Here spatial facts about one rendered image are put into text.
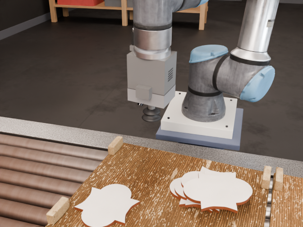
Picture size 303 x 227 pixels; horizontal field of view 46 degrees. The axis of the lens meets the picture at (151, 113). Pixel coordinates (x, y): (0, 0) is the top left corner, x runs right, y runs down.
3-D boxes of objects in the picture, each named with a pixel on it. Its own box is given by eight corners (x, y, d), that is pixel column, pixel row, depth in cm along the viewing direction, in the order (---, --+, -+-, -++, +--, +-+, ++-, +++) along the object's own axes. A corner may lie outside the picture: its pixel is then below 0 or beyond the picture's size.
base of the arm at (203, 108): (190, 97, 131) (191, 73, 127) (230, 106, 126) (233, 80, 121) (174, 115, 119) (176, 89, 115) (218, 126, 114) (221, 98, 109)
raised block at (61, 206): (63, 205, 76) (61, 195, 75) (71, 207, 76) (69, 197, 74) (46, 224, 71) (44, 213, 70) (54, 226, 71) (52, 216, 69)
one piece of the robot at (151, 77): (116, 40, 67) (119, 115, 75) (159, 47, 63) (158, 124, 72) (139, 27, 74) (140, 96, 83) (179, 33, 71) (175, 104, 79)
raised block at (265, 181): (262, 173, 86) (264, 164, 85) (270, 175, 86) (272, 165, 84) (260, 188, 81) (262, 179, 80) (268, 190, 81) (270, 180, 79)
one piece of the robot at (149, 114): (139, 110, 77) (139, 117, 78) (155, 113, 76) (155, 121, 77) (147, 102, 80) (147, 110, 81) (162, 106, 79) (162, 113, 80)
